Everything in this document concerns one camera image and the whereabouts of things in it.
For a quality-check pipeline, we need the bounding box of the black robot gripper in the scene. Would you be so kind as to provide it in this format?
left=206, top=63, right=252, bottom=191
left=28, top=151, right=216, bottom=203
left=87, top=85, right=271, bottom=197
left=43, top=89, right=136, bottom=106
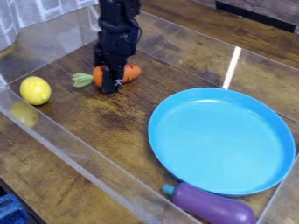
left=94, top=19, right=142, bottom=94

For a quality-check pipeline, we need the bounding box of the orange toy carrot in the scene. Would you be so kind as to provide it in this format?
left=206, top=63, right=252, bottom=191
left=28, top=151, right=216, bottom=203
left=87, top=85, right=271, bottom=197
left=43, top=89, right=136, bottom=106
left=71, top=64, right=142, bottom=88

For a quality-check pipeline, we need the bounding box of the yellow toy lemon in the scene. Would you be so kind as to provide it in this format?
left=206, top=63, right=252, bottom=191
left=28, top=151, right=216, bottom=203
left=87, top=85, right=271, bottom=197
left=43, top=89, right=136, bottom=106
left=20, top=76, right=52, bottom=105

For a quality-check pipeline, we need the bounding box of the white curtain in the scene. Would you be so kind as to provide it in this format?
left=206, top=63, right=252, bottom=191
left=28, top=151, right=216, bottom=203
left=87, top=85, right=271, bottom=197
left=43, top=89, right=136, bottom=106
left=0, top=0, right=99, bottom=51

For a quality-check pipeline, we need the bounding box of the black baseboard strip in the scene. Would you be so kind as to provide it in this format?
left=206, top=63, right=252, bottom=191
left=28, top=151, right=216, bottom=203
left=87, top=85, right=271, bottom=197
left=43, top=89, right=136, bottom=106
left=215, top=0, right=295, bottom=33

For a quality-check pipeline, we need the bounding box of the blue plastic plate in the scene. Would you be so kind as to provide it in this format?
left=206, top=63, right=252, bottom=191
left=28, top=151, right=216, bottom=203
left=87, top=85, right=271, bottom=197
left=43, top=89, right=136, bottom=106
left=148, top=87, right=295, bottom=196

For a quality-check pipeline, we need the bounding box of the blue plastic crate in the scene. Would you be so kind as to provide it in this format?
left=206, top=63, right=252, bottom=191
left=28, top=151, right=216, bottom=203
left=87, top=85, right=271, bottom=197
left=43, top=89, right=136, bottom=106
left=0, top=194, right=30, bottom=224

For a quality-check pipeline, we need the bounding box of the purple toy eggplant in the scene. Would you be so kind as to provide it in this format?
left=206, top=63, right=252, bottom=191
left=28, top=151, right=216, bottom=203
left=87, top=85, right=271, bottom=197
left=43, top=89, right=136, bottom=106
left=163, top=183, right=256, bottom=224

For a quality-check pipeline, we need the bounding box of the clear acrylic enclosure wall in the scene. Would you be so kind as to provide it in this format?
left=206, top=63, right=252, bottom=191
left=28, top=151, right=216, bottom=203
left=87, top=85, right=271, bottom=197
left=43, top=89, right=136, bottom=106
left=0, top=0, right=299, bottom=224

